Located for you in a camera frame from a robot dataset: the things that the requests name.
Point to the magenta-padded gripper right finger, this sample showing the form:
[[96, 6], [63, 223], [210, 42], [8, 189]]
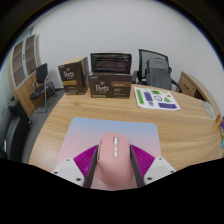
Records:
[[160, 168]]

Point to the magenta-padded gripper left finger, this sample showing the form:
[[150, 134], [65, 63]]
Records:
[[68, 170]]

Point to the pink computer mouse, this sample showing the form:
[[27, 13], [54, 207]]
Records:
[[114, 160]]

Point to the pink-blue gradient mouse pad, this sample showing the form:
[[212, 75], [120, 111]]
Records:
[[86, 133]]

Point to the black armchair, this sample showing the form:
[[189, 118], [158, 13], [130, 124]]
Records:
[[13, 133]]

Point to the printed sheet with coloured shapes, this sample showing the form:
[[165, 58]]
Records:
[[156, 98]]

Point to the orange cardboard box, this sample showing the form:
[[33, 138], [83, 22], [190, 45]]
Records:
[[218, 119]]

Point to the wooden side cabinet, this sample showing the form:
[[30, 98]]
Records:
[[190, 85]]

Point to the tall brown coffee box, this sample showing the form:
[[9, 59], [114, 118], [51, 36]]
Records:
[[71, 76]]

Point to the grey backpack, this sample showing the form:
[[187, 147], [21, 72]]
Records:
[[158, 73]]

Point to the small black visitor chair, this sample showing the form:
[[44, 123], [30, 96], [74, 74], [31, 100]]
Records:
[[41, 71]]

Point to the black mesh office chair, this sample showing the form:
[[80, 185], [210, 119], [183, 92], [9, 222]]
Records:
[[146, 55]]

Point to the wooden shelf unit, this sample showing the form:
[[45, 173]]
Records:
[[20, 66]]

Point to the black cardboard box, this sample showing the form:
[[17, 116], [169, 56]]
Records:
[[110, 63]]

